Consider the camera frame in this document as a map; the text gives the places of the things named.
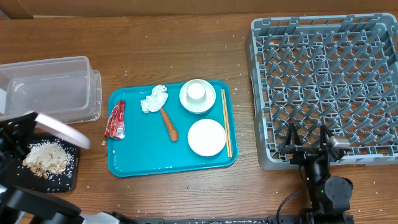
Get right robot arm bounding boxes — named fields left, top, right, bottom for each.
left=275, top=123, right=354, bottom=223

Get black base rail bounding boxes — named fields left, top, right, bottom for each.
left=133, top=215, right=308, bottom=224

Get teal plastic tray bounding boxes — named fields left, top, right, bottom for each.
left=108, top=80, right=239, bottom=177

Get white upturned cup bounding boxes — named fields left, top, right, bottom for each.
left=187, top=82, right=206, bottom=101

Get clear plastic bin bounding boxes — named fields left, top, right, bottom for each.
left=1, top=56, right=102, bottom=124

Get large white plate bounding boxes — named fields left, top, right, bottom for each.
left=25, top=111, right=91, bottom=149

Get red snack wrapper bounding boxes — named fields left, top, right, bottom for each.
left=104, top=100, right=126, bottom=140

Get grey dishwasher rack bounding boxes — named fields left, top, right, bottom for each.
left=246, top=13, right=397, bottom=170

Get white tissue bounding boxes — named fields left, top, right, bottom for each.
left=141, top=85, right=169, bottom=114

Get right wooden chopstick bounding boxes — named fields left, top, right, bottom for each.
left=222, top=89, right=233, bottom=158

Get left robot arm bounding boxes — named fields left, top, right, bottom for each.
left=1, top=111, right=138, bottom=223

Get pale green bowl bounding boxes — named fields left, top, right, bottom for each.
left=179, top=79, right=216, bottom=114

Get black waste tray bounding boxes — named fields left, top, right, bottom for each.
left=5, top=134, right=80, bottom=193

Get rice and peanut scraps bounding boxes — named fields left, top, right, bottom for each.
left=22, top=141, right=75, bottom=179

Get small white plate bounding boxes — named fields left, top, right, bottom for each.
left=187, top=119, right=226, bottom=157

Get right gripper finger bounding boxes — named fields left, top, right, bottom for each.
left=320, top=124, right=335, bottom=149
left=284, top=123, right=302, bottom=149

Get orange carrot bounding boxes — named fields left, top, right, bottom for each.
left=160, top=108, right=178, bottom=142

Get left wooden chopstick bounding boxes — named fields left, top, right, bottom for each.
left=221, top=89, right=231, bottom=159

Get wooden chopstick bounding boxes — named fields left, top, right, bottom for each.
left=222, top=89, right=233, bottom=158
left=221, top=89, right=231, bottom=159

